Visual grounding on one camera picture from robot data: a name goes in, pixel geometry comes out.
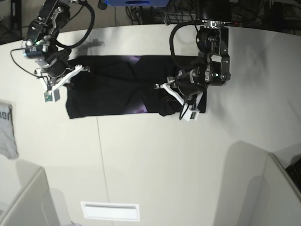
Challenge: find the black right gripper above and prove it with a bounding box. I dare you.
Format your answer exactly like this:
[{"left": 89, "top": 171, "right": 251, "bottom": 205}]
[{"left": 35, "top": 50, "right": 90, "bottom": 91}]

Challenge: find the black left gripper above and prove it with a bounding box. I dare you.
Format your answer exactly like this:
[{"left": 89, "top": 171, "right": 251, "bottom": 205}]
[{"left": 154, "top": 69, "right": 208, "bottom": 107}]

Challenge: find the black T-shirt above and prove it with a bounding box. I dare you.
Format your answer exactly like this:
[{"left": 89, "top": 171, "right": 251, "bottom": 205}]
[{"left": 65, "top": 55, "right": 207, "bottom": 120}]

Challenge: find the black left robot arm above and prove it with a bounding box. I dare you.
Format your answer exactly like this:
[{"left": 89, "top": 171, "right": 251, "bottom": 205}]
[{"left": 164, "top": 0, "right": 232, "bottom": 109}]

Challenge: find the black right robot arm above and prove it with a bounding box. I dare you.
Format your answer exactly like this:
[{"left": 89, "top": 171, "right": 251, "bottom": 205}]
[{"left": 22, "top": 0, "right": 95, "bottom": 91}]

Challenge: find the grey folded T-shirt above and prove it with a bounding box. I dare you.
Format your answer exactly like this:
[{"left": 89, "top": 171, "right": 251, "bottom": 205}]
[{"left": 0, "top": 102, "right": 19, "bottom": 159}]

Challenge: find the blue box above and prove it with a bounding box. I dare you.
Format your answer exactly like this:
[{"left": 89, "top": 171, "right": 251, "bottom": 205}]
[{"left": 104, "top": 0, "right": 169, "bottom": 7}]

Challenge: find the white label plate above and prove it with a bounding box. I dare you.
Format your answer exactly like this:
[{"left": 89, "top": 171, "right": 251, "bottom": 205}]
[{"left": 81, "top": 202, "right": 140, "bottom": 221}]

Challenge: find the white left partition panel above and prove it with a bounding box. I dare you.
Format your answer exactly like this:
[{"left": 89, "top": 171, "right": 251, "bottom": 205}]
[{"left": 0, "top": 167, "right": 60, "bottom": 226}]

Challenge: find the white partition panel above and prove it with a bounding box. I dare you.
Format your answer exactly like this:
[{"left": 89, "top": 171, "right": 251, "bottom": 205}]
[
  {"left": 0, "top": 167, "right": 60, "bottom": 226},
  {"left": 244, "top": 152, "right": 301, "bottom": 226}
]

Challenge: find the black keyboard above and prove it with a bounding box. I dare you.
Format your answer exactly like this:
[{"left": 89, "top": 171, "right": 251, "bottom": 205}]
[{"left": 286, "top": 159, "right": 301, "bottom": 191}]

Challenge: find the white right partition panel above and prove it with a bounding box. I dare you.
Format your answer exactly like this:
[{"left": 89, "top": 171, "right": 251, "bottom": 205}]
[{"left": 244, "top": 152, "right": 301, "bottom": 226}]

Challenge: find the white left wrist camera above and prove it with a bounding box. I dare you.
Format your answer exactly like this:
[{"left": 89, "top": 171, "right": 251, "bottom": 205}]
[{"left": 180, "top": 104, "right": 200, "bottom": 121}]

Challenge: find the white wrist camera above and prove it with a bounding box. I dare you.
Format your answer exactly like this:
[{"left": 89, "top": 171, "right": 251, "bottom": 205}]
[
  {"left": 180, "top": 104, "right": 200, "bottom": 121},
  {"left": 43, "top": 89, "right": 60, "bottom": 103}
]

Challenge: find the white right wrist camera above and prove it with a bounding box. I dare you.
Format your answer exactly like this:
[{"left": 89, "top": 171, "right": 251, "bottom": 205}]
[{"left": 43, "top": 89, "right": 60, "bottom": 103}]

